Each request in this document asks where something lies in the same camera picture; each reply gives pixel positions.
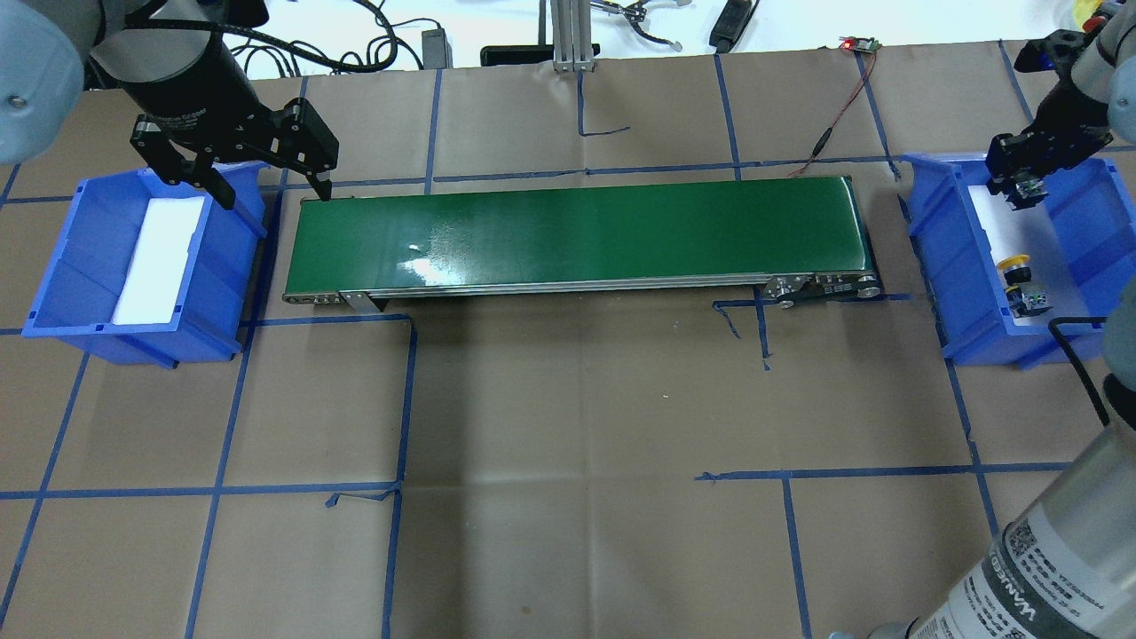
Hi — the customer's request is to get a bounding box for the black power adapter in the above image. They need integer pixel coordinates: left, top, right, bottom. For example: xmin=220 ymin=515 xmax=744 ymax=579
xmin=421 ymin=28 xmax=454 ymax=69

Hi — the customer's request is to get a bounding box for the left blue bin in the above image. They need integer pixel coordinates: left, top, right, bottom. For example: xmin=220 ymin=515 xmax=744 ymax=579
xmin=23 ymin=161 xmax=266 ymax=368

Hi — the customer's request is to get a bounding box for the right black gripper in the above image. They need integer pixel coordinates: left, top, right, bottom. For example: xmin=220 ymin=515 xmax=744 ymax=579
xmin=985 ymin=31 xmax=1113 ymax=197

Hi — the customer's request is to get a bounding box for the aluminium frame post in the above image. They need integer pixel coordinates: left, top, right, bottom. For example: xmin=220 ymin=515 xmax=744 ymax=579
xmin=548 ymin=0 xmax=596 ymax=74

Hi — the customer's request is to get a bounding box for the black braided cable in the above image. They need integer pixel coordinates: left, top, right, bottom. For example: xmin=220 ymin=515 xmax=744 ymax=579
xmin=1047 ymin=315 xmax=1112 ymax=429

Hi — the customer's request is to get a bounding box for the right white foam pad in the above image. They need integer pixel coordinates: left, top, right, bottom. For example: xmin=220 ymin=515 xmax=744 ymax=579
xmin=968 ymin=185 xmax=1091 ymax=327

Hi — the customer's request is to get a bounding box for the blue bin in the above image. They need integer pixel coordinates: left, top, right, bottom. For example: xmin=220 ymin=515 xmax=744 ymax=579
xmin=23 ymin=161 xmax=266 ymax=368
xmin=904 ymin=153 xmax=1133 ymax=370

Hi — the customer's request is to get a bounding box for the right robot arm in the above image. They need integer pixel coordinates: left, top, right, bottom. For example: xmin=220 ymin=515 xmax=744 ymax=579
xmin=872 ymin=1 xmax=1133 ymax=638

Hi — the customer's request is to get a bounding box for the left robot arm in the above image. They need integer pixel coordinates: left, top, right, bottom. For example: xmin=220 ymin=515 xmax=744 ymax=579
xmin=1 ymin=1 xmax=339 ymax=209

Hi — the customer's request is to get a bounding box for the white foam pad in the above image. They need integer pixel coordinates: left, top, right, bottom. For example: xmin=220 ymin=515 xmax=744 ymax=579
xmin=111 ymin=197 xmax=204 ymax=325
xmin=968 ymin=185 xmax=1091 ymax=327

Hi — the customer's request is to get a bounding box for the red black wire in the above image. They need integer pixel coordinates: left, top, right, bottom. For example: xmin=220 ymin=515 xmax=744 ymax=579
xmin=788 ymin=38 xmax=882 ymax=179

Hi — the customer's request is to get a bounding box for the yellow push button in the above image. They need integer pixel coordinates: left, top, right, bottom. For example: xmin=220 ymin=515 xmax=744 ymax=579
xmin=997 ymin=254 xmax=1053 ymax=320

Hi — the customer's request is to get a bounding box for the red push button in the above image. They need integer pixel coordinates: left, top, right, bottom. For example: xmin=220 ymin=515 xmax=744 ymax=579
xmin=1006 ymin=175 xmax=1049 ymax=210

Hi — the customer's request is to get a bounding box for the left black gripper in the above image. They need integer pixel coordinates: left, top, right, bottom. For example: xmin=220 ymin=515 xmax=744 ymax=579
xmin=130 ymin=44 xmax=340 ymax=210

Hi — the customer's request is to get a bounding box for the green conveyor belt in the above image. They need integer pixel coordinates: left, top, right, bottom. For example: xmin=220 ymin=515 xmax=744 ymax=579
xmin=281 ymin=177 xmax=883 ymax=307

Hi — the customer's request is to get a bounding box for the right blue bin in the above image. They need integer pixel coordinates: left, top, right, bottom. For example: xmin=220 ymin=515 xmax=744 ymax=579
xmin=904 ymin=153 xmax=1133 ymax=370

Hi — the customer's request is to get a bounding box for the left white foam pad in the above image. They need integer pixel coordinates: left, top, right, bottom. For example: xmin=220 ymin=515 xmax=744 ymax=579
xmin=111 ymin=197 xmax=204 ymax=325

